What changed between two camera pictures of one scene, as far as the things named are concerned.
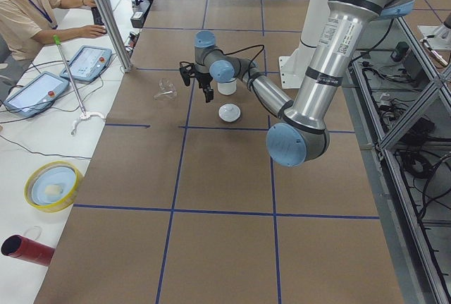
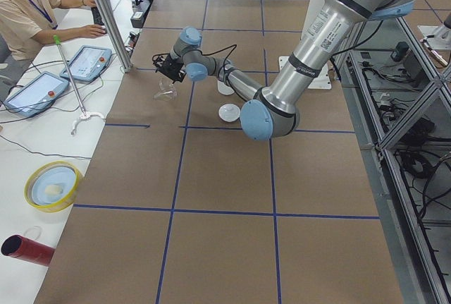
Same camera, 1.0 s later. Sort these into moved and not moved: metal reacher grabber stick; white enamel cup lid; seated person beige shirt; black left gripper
Moved: black left gripper
Not moved: seated person beige shirt; metal reacher grabber stick; white enamel cup lid
